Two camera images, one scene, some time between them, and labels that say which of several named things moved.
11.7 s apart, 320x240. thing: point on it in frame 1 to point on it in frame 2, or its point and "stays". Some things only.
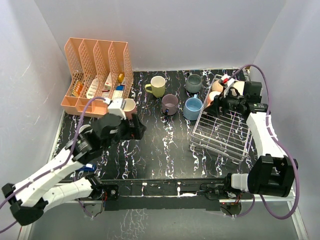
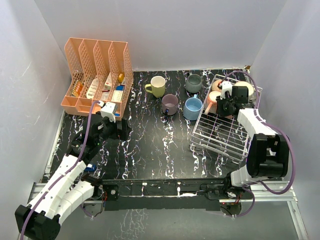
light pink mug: [211, 96] stays
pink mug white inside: [129, 107] to [231, 116]
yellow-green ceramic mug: [157, 87] stays
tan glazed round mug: [216, 86] stays
